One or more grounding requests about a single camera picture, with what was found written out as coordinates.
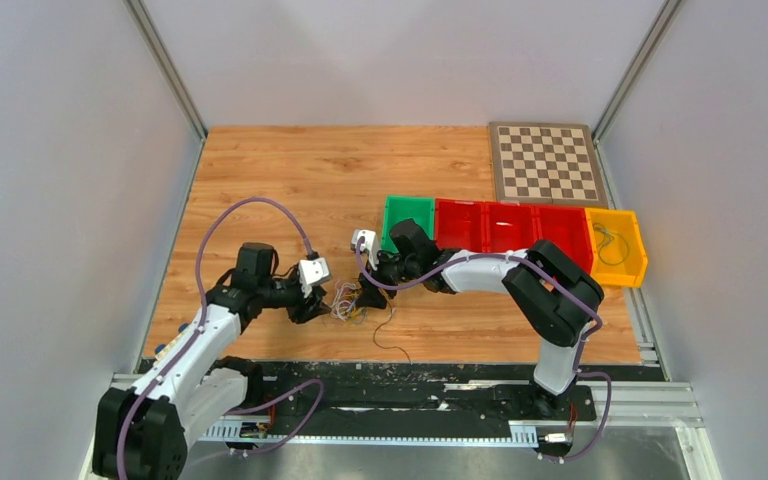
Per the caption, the wooden chessboard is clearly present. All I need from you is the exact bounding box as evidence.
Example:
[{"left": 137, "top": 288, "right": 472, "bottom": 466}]
[{"left": 488, "top": 121, "right": 609, "bottom": 208}]

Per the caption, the red bin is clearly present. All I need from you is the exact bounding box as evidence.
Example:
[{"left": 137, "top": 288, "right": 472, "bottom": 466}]
[
  {"left": 434, "top": 198, "right": 489, "bottom": 252},
  {"left": 484, "top": 202, "right": 539, "bottom": 252},
  {"left": 536, "top": 205, "right": 594, "bottom": 273}
]

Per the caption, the black thin cable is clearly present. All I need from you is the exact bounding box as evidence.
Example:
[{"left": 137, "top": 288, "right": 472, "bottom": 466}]
[{"left": 371, "top": 305, "right": 413, "bottom": 364}]

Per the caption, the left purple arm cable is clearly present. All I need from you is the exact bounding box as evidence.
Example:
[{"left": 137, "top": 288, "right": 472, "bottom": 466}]
[{"left": 113, "top": 196, "right": 327, "bottom": 480}]

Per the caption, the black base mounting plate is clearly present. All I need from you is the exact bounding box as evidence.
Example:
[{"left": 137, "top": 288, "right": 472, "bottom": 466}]
[{"left": 137, "top": 357, "right": 599, "bottom": 440}]

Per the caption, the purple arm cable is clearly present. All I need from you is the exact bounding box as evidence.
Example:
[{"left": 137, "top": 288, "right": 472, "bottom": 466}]
[
  {"left": 113, "top": 196, "right": 327, "bottom": 480},
  {"left": 354, "top": 239, "right": 615, "bottom": 463}
]

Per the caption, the red bin left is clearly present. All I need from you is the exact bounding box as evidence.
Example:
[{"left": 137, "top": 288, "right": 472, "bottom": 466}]
[{"left": 434, "top": 198, "right": 489, "bottom": 252}]

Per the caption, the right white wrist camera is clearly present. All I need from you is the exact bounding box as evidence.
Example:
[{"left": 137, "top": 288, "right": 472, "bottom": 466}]
[{"left": 350, "top": 229, "right": 381, "bottom": 270}]

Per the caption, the aluminium corner post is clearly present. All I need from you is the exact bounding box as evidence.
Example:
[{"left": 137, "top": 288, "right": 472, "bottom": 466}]
[
  {"left": 123, "top": 0, "right": 208, "bottom": 143},
  {"left": 592, "top": 0, "right": 684, "bottom": 146}
]

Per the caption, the coloured cable bundle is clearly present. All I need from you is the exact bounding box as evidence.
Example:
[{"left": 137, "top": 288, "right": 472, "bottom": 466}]
[{"left": 327, "top": 279, "right": 375, "bottom": 327}]

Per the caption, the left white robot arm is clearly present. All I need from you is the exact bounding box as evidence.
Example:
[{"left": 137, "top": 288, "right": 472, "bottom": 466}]
[{"left": 91, "top": 242, "right": 331, "bottom": 479}]

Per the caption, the red bin middle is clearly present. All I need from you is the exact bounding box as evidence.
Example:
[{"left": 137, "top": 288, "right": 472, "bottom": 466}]
[{"left": 484, "top": 202, "right": 539, "bottom": 252}]

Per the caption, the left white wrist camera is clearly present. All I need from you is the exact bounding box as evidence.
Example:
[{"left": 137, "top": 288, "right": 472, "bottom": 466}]
[{"left": 298, "top": 257, "right": 332, "bottom": 298}]

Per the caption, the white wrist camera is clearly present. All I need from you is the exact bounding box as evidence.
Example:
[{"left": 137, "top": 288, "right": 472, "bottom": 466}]
[
  {"left": 298, "top": 257, "right": 332, "bottom": 298},
  {"left": 350, "top": 229, "right": 381, "bottom": 270}
]

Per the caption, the white slotted cable duct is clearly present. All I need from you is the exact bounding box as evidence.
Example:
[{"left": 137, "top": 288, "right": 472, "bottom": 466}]
[{"left": 198, "top": 421, "right": 539, "bottom": 448}]

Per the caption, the yellow plastic bin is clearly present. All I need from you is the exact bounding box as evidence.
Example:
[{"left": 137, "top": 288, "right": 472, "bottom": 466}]
[{"left": 585, "top": 208, "right": 648, "bottom": 288}]

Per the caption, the blue white toy block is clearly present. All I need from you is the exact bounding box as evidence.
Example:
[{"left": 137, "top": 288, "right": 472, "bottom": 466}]
[{"left": 154, "top": 323, "right": 190, "bottom": 362}]

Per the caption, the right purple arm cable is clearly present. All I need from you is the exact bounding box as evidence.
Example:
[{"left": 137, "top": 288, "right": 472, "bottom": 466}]
[{"left": 354, "top": 239, "right": 615, "bottom": 463}]

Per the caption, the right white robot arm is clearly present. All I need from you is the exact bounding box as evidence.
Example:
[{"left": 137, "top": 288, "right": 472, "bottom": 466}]
[{"left": 350, "top": 219, "right": 605, "bottom": 418}]

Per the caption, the green plastic bin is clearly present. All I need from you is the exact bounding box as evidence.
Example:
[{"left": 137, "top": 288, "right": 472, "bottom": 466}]
[{"left": 381, "top": 195, "right": 435, "bottom": 253}]

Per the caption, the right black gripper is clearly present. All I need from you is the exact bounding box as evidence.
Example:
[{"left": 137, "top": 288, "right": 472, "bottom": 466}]
[{"left": 356, "top": 247, "right": 420, "bottom": 309}]

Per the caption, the right aluminium corner post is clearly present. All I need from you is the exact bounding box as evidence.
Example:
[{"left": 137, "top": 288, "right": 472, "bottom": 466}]
[{"left": 592, "top": 0, "right": 684, "bottom": 146}]

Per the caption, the red bin right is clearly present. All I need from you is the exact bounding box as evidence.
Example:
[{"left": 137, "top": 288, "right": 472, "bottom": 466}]
[{"left": 536, "top": 205, "right": 594, "bottom": 273}]

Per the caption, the left aluminium corner post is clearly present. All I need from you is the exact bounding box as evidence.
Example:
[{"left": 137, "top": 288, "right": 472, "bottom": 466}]
[{"left": 123, "top": 0, "right": 208, "bottom": 143}]

